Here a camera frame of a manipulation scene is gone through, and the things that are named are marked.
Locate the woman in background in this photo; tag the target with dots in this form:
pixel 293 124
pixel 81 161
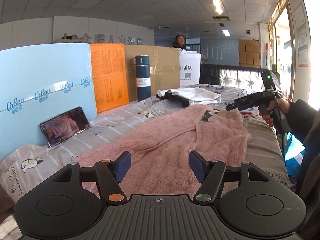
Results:
pixel 179 42

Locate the brown cardboard box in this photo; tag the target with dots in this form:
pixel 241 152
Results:
pixel 164 68

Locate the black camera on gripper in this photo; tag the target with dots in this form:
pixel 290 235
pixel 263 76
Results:
pixel 270 81

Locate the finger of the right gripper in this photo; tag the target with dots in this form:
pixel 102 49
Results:
pixel 232 105

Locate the dark blue vacuum bottle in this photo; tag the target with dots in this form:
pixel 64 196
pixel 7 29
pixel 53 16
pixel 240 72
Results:
pixel 143 76

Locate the black tufted headboard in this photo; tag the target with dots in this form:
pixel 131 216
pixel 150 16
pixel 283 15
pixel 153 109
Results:
pixel 248 78

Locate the smartphone playing video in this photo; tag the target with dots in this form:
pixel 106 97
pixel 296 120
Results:
pixel 60 128

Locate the person's right hand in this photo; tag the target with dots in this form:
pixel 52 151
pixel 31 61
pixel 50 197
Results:
pixel 272 110

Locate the white shopping bag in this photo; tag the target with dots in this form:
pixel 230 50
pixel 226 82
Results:
pixel 190 65

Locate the white folded garment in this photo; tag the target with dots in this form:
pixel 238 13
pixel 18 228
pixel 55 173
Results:
pixel 195 95

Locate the pink knitted sweater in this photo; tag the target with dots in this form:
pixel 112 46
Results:
pixel 160 149

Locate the person's right forearm dark sleeve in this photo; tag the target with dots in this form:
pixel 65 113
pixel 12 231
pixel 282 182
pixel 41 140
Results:
pixel 304 122

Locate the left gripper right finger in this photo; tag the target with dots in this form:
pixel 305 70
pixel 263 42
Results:
pixel 210 175

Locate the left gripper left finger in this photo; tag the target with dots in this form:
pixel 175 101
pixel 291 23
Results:
pixel 109 175

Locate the orange cardboard box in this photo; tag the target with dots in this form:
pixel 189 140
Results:
pixel 109 75

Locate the stacked cardboard boxes background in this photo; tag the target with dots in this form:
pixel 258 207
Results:
pixel 249 53

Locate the black garment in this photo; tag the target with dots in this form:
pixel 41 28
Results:
pixel 173 96

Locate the light blue Cobou box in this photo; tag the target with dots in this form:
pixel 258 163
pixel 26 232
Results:
pixel 39 82

